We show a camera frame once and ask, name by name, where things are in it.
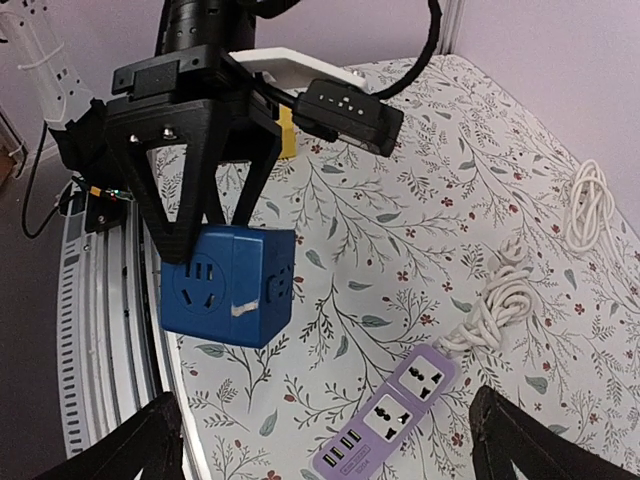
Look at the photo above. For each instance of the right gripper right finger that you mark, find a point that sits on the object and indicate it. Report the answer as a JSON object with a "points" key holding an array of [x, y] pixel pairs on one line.
{"points": [[507, 440]]}

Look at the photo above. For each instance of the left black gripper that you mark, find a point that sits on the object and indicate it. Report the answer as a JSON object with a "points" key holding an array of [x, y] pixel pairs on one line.
{"points": [[192, 93]]}

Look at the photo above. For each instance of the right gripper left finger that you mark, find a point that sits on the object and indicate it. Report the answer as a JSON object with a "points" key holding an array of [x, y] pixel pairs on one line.
{"points": [[149, 445]]}

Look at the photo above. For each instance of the yellow cube socket adapter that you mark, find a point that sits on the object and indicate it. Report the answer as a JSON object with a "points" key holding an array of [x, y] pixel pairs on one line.
{"points": [[288, 134]]}

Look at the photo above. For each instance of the purple power strip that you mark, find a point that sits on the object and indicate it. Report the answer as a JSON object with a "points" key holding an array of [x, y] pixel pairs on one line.
{"points": [[379, 427]]}

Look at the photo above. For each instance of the blue cube socket adapter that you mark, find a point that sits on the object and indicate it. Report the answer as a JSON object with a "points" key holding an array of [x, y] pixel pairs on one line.
{"points": [[236, 289]]}

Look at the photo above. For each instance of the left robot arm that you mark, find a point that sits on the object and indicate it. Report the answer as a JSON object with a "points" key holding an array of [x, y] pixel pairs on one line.
{"points": [[74, 117]]}

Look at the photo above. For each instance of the floral table mat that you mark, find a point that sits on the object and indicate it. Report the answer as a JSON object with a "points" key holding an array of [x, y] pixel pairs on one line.
{"points": [[394, 252]]}

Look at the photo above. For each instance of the aluminium front rail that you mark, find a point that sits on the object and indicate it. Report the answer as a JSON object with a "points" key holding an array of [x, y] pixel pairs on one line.
{"points": [[105, 362]]}

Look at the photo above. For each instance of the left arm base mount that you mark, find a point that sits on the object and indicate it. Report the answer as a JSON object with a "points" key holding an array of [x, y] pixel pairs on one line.
{"points": [[106, 208]]}

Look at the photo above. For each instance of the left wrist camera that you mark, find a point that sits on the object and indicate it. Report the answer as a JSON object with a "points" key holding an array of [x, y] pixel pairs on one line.
{"points": [[332, 111]]}

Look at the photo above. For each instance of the right aluminium corner post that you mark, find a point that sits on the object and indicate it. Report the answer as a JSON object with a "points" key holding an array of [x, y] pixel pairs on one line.
{"points": [[451, 22]]}

